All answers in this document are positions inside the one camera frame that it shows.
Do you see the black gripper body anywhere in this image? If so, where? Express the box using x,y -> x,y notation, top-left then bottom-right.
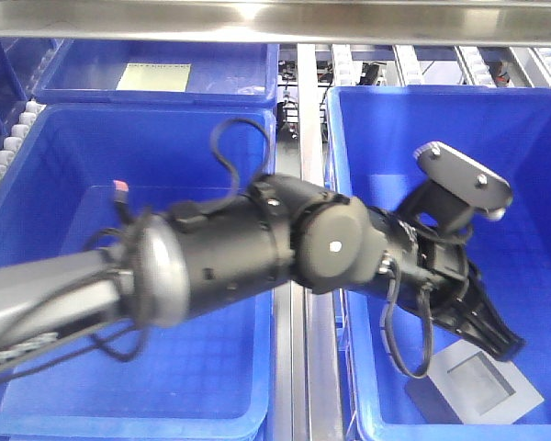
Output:
371,209 -> 525,361

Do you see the gray square base block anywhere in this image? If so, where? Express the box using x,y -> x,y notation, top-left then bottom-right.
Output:
405,340 -> 545,424

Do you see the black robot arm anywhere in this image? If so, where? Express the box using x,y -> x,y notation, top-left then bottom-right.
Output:
0,175 -> 523,383

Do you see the blue target bin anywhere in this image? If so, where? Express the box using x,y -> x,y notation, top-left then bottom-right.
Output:
327,85 -> 551,440

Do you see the blue bin with paper label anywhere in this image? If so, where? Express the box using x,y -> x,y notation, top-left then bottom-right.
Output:
33,40 -> 278,108

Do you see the blue bin left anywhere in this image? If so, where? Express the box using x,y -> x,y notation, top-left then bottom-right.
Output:
0,104 -> 276,440

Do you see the steel roller conveyor rack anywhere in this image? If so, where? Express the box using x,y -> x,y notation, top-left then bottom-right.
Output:
0,1 -> 551,440

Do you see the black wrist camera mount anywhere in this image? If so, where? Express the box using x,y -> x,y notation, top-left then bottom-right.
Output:
396,141 -> 513,238

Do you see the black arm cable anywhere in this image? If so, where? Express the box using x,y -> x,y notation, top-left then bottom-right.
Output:
209,118 -> 276,206

